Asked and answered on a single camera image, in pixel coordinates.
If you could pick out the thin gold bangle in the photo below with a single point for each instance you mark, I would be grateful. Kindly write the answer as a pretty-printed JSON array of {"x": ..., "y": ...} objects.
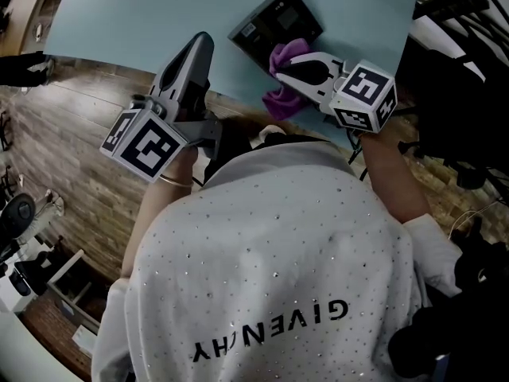
[{"x": 175, "y": 183}]

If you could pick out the black office chair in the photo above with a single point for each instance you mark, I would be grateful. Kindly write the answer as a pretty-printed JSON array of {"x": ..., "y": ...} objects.
[
  {"x": 18, "y": 217},
  {"x": 445, "y": 106}
]

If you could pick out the black metal railing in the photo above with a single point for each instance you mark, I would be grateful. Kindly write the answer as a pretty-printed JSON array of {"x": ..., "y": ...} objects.
[{"x": 449, "y": 8}]

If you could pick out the person's white shoe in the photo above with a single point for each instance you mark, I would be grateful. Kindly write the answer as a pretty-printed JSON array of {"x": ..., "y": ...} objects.
[{"x": 270, "y": 129}]

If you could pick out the white paper box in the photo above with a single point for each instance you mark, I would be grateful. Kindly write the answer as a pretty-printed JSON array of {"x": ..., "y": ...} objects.
[{"x": 83, "y": 336}]

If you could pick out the person's white dotted shirt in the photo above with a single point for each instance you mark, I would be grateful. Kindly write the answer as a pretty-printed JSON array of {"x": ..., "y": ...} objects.
[{"x": 258, "y": 253}]

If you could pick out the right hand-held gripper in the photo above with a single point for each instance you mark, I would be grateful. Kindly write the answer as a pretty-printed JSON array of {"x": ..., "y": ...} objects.
[{"x": 366, "y": 90}]

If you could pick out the light blue white-legged table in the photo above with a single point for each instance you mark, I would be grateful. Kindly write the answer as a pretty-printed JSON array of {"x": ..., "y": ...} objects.
[{"x": 119, "y": 22}]

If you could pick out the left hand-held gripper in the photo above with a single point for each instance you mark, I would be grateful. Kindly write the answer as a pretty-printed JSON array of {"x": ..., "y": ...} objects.
[{"x": 147, "y": 149}]

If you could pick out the purple cloth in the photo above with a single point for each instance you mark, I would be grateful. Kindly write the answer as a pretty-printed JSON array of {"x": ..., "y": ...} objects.
[{"x": 284, "y": 52}]

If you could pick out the person's left forearm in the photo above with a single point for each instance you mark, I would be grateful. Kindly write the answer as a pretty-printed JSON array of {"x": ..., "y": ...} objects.
[{"x": 139, "y": 229}]

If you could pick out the person's right forearm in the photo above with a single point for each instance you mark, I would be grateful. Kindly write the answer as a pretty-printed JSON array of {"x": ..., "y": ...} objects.
[{"x": 397, "y": 185}]

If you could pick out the black equipment pack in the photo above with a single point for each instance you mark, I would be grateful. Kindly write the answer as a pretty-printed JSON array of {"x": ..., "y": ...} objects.
[{"x": 457, "y": 332}]

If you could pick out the white frame desk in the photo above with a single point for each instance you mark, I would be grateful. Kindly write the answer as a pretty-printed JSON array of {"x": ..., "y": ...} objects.
[{"x": 67, "y": 289}]

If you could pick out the person's black trousers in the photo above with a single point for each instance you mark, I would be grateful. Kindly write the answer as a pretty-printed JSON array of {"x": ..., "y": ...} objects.
[{"x": 234, "y": 137}]

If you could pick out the brown wooden desk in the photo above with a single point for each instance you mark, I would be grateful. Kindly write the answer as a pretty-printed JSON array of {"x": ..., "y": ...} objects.
[{"x": 51, "y": 332}]

